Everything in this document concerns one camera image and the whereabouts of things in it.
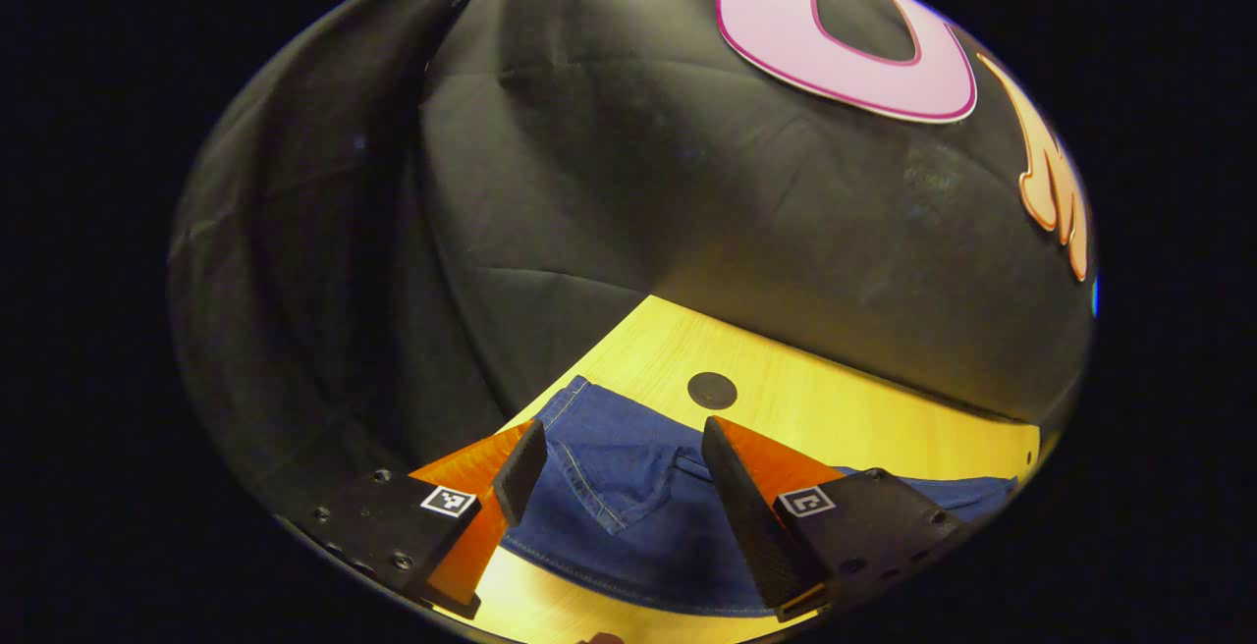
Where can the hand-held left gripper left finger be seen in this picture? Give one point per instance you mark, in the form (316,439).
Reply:
(520,472)

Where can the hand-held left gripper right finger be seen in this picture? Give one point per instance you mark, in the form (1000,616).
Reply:
(746,511)

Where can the blue jeans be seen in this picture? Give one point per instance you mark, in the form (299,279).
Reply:
(628,487)

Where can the black backdrop cloth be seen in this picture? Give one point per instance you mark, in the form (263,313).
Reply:
(638,163)

